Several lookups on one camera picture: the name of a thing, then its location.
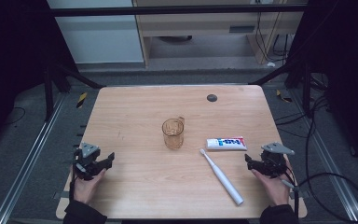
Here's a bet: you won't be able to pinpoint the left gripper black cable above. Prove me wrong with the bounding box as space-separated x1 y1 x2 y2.
69 172 76 202

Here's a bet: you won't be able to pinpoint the hanging black desk cables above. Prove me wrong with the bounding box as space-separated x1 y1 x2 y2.
255 11 291 63

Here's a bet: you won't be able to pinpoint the amber transparent cup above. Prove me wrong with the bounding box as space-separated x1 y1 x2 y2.
161 116 186 150

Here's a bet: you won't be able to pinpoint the white electric toothbrush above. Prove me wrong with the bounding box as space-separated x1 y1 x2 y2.
199 148 245 207

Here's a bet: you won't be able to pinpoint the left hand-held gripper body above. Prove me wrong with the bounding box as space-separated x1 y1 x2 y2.
73 142 106 181

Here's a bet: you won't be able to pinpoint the black curtain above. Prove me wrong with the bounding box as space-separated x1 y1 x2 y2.
0 0 77 153
287 0 358 174

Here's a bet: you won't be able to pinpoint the white toothpaste tube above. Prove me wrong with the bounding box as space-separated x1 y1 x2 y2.
205 135 248 152

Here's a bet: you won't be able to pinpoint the bundle of black cables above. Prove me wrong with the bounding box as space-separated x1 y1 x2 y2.
274 73 330 138

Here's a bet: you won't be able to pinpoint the yellow black striped tape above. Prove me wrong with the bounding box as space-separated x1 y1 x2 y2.
76 91 89 109
275 89 293 104

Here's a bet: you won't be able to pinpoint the black horizontal bar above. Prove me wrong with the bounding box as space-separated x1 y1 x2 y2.
48 4 308 18

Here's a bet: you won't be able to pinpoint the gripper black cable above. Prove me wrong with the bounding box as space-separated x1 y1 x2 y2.
280 177 300 219
69 172 76 202

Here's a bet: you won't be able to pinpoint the silver metal rail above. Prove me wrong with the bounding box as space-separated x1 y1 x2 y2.
291 90 358 222
0 92 67 224

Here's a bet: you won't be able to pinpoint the white cabinet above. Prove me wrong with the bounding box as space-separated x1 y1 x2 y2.
47 0 145 64

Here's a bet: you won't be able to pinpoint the black metal stand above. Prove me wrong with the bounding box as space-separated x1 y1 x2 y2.
42 61 105 122
249 58 312 117

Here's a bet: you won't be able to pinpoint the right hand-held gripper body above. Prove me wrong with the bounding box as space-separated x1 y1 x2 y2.
258 142 296 179

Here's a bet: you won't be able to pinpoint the person's right hand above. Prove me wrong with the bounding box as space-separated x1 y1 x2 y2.
251 167 293 207

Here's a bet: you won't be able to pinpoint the light wooden desk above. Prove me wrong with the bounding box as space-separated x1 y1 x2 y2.
132 0 306 68

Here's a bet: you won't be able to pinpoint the grey tape strip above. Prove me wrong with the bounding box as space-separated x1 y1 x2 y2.
289 189 310 201
53 190 72 201

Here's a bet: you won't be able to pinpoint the person's left hand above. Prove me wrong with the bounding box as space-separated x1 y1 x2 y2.
73 168 107 205

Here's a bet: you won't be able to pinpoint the thin black cable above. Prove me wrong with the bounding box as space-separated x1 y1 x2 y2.
7 106 27 126

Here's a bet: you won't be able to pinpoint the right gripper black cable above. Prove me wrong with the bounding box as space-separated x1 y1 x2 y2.
280 177 300 219

